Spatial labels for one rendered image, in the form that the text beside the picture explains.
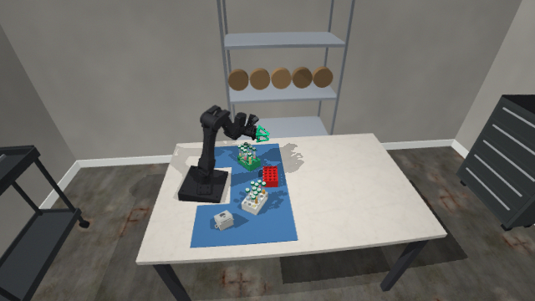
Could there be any red tube rack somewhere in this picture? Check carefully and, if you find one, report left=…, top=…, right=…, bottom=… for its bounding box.
left=262, top=166, right=278, bottom=187

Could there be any blue bench mat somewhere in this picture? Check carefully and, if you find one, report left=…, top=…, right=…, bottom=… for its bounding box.
left=190, top=144, right=298, bottom=248

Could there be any green tube rack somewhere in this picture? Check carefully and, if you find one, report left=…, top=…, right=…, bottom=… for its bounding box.
left=237, top=155, right=261, bottom=171

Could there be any white test tube rack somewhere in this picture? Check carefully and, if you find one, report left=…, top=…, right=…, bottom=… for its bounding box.
left=242, top=191, right=268, bottom=215

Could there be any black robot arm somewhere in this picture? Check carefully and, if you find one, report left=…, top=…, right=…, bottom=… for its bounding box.
left=196, top=105, right=259, bottom=195

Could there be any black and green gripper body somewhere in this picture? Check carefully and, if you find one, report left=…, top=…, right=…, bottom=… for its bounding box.
left=243, top=125, right=257, bottom=140

